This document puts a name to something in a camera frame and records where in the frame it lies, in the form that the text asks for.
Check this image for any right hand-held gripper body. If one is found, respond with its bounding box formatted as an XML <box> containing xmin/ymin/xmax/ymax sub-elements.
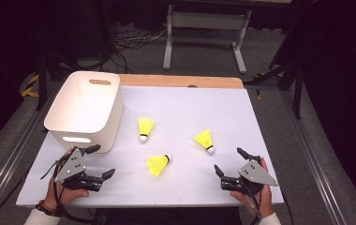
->
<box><xmin>220</xmin><ymin>159</ymin><xmax>279</xmax><ymax>197</ymax></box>

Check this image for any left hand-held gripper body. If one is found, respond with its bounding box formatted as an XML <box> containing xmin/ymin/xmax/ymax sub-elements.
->
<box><xmin>53</xmin><ymin>147</ymin><xmax>105</xmax><ymax>192</ymax></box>

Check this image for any yellow shuttlecock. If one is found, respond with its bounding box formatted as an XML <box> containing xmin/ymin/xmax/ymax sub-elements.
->
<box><xmin>137</xmin><ymin>117</ymin><xmax>156</xmax><ymax>143</ymax></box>
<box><xmin>146</xmin><ymin>153</ymin><xmax>172</xmax><ymax>177</ymax></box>
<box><xmin>193</xmin><ymin>128</ymin><xmax>215</xmax><ymax>155</ymax></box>

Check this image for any white plastic storage bin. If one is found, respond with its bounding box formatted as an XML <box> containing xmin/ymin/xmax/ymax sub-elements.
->
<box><xmin>43</xmin><ymin>70</ymin><xmax>125</xmax><ymax>154</ymax></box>

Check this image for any person's right hand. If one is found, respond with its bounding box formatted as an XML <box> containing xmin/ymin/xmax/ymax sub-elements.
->
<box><xmin>230</xmin><ymin>157</ymin><xmax>279</xmax><ymax>219</ymax></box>

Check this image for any person's left hand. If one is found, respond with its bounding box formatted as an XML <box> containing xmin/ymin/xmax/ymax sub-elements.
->
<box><xmin>43</xmin><ymin>148</ymin><xmax>90</xmax><ymax>208</ymax></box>

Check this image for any black tripod stand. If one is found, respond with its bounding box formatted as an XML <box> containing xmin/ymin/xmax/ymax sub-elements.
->
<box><xmin>35</xmin><ymin>51</ymin><xmax>81</xmax><ymax>113</ymax></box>

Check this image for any black metal stand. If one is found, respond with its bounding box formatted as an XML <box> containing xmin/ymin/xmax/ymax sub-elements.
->
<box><xmin>245</xmin><ymin>59</ymin><xmax>304</xmax><ymax>120</ymax></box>

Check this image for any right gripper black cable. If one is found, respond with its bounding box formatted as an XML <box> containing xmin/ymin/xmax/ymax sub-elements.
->
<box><xmin>243</xmin><ymin>184</ymin><xmax>294</xmax><ymax>225</ymax></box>

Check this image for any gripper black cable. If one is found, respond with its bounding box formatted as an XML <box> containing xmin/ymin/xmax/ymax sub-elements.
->
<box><xmin>39</xmin><ymin>153</ymin><xmax>100</xmax><ymax>224</ymax></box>
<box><xmin>243</xmin><ymin>184</ymin><xmax>294</xmax><ymax>225</ymax></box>

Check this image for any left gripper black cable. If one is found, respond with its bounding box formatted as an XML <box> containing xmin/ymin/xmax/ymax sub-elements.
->
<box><xmin>39</xmin><ymin>153</ymin><xmax>100</xmax><ymax>224</ymax></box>

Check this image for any dark bead bracelet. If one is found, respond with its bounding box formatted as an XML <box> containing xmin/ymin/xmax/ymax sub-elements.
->
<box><xmin>35</xmin><ymin>200</ymin><xmax>64</xmax><ymax>218</ymax></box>

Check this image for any aluminium floor rail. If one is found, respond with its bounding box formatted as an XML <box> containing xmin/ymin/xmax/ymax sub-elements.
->
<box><xmin>0</xmin><ymin>82</ymin><xmax>64</xmax><ymax>225</ymax></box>
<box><xmin>279</xmin><ymin>89</ymin><xmax>349</xmax><ymax>225</ymax></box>

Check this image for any bundle of floor cables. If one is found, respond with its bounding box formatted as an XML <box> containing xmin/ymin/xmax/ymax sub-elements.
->
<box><xmin>114</xmin><ymin>27</ymin><xmax>169</xmax><ymax>52</ymax></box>

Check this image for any grey metal desk frame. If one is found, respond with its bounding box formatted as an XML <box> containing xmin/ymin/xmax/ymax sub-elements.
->
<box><xmin>162</xmin><ymin>4</ymin><xmax>253</xmax><ymax>75</ymax></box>

